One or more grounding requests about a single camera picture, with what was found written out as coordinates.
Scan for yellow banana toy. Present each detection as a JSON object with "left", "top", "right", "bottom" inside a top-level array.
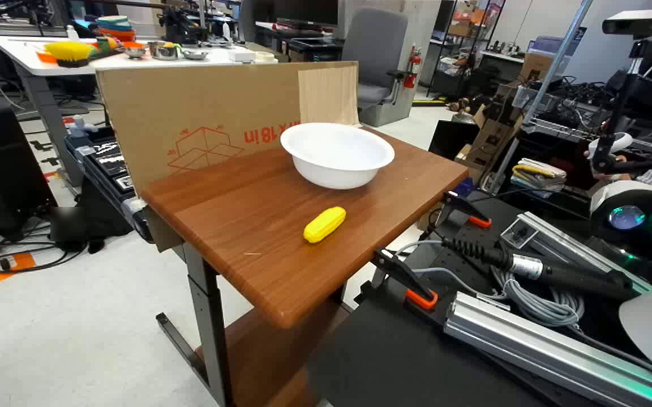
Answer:
[{"left": 302, "top": 204, "right": 350, "bottom": 247}]

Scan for white plastic basin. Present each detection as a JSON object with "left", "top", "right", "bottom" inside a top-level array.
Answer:
[{"left": 279, "top": 121, "right": 396, "bottom": 193}]

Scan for red fire extinguisher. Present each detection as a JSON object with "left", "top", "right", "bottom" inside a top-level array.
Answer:
[{"left": 404, "top": 46, "right": 424, "bottom": 90}]

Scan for brown cardboard panel red print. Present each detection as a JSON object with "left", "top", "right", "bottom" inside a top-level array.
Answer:
[{"left": 95, "top": 60, "right": 360, "bottom": 197}]

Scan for stacked cardboard boxes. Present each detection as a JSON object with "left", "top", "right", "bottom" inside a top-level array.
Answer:
[{"left": 465, "top": 104, "right": 525, "bottom": 178}]

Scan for grey bowl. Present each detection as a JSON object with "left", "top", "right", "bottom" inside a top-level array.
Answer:
[{"left": 179, "top": 46, "right": 210, "bottom": 64}]

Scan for folded yellow cloth stack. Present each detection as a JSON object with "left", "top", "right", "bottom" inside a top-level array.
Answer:
[{"left": 509, "top": 156, "right": 570, "bottom": 195}]

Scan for black tray with electronics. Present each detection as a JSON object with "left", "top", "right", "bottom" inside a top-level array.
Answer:
[{"left": 76, "top": 133, "right": 155, "bottom": 244}]

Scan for black bag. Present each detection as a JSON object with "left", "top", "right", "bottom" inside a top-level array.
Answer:
[{"left": 47, "top": 177, "right": 133, "bottom": 256}]

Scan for blue metal pole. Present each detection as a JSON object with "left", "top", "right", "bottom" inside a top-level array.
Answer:
[{"left": 525, "top": 0, "right": 595, "bottom": 121}]

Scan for orange teal stacked container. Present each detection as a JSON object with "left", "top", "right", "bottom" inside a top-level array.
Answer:
[{"left": 94, "top": 14, "right": 138, "bottom": 46}]

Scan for white device green lenses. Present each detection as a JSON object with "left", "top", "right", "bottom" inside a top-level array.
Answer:
[{"left": 587, "top": 178, "right": 652, "bottom": 267}]

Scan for yellow brush toy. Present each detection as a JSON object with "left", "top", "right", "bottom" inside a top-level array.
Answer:
[{"left": 44, "top": 39, "right": 95, "bottom": 67}]

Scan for black tripod stand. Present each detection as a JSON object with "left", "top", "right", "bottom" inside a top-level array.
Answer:
[{"left": 594, "top": 32, "right": 652, "bottom": 177}]

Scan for white background desk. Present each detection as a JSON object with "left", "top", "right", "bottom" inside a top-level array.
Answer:
[{"left": 0, "top": 34, "right": 279, "bottom": 187}]

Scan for black clamp orange handle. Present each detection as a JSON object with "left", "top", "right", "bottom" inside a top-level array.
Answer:
[
  {"left": 369, "top": 247, "right": 445, "bottom": 315},
  {"left": 441, "top": 189, "right": 496, "bottom": 232}
]

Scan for grey coiled cable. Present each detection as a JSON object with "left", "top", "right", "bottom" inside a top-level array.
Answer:
[{"left": 492, "top": 267, "right": 590, "bottom": 331}]

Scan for black cylindrical tool handle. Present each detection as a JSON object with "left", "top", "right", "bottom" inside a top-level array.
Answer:
[{"left": 437, "top": 232, "right": 638, "bottom": 302}]

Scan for large aluminium rail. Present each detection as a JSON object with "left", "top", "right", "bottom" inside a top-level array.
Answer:
[{"left": 441, "top": 291, "right": 652, "bottom": 407}]

